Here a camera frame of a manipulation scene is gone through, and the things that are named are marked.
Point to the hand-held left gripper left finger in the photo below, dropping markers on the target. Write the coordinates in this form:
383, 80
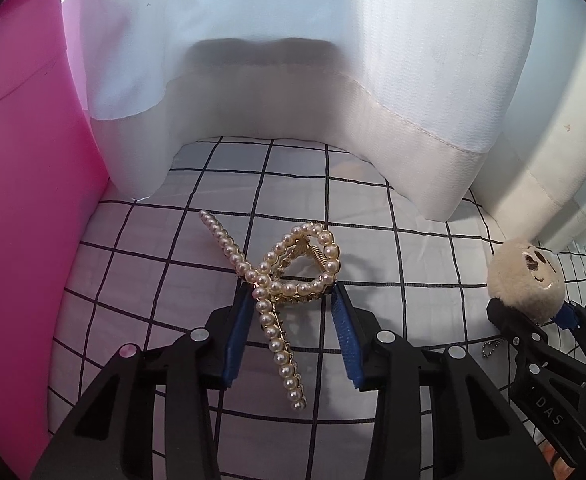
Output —
238, 340

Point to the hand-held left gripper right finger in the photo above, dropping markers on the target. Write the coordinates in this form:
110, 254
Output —
345, 340

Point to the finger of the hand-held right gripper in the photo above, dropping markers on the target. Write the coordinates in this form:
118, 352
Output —
565, 316
515, 327

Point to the pearl hair claw clip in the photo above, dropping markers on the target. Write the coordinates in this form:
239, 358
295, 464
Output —
276, 345

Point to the pink plastic tub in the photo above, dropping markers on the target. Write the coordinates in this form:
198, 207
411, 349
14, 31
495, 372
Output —
23, 185

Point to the white black-checked tablecloth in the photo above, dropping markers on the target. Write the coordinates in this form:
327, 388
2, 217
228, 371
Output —
173, 260

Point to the white pleated curtain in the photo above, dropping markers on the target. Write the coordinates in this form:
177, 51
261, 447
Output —
563, 160

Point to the white hemmed cloth sheet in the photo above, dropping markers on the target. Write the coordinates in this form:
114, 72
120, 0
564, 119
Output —
298, 10

